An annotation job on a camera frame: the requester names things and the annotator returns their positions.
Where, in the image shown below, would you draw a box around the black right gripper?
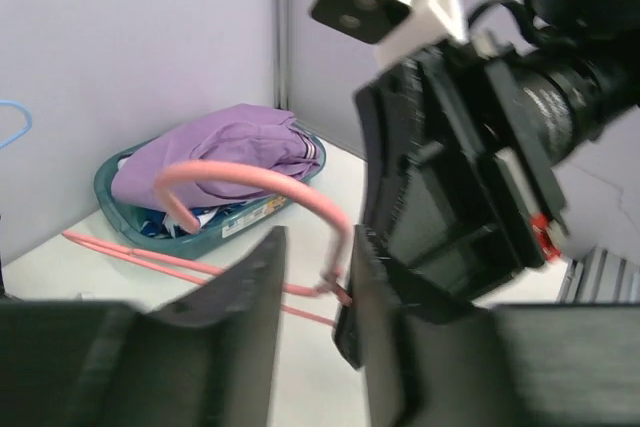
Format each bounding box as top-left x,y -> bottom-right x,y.
332,41 -> 574,371

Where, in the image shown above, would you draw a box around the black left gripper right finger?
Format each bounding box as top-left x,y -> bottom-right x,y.
352,227 -> 639,426

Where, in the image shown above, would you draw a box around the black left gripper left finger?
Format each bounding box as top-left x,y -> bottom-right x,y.
1,227 -> 287,426

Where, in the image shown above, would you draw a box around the pink hanger of orange trousers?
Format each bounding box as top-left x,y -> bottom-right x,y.
62,160 -> 354,328

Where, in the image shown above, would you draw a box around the purple trousers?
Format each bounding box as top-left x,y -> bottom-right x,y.
111,104 -> 320,211

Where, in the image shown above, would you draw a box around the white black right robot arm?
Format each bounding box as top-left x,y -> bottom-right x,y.
348,0 -> 639,318

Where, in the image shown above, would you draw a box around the empty light blue hanger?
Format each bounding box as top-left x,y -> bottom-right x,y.
0,99 -> 33,149

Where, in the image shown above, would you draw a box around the teal plastic basin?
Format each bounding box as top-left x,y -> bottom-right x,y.
93,134 -> 329,261

